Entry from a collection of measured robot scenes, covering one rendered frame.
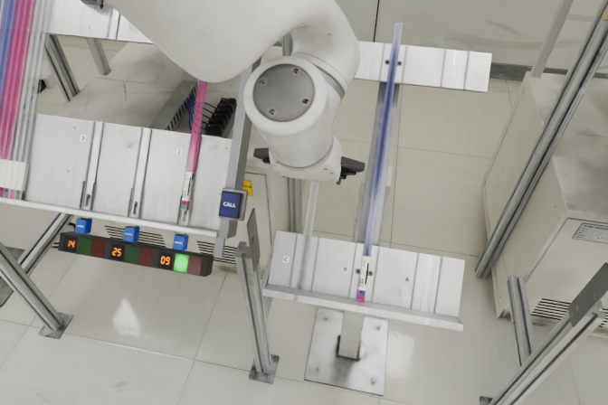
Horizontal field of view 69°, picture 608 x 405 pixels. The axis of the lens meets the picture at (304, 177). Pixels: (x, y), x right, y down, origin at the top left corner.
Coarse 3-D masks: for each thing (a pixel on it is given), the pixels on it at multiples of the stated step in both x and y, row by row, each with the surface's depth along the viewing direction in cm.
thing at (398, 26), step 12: (396, 24) 80; (396, 36) 80; (396, 48) 80; (396, 60) 80; (384, 108) 79; (384, 120) 79; (384, 132) 79; (384, 144) 79; (384, 156) 79; (372, 192) 79; (372, 204) 79; (372, 216) 78; (372, 228) 78; (372, 240) 78
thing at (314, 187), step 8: (312, 184) 80; (312, 192) 80; (312, 200) 80; (312, 208) 80; (312, 216) 80; (312, 224) 80; (304, 232) 80; (304, 240) 80; (304, 248) 80; (304, 256) 80; (304, 264) 80; (304, 272) 80; (304, 280) 79; (296, 288) 80
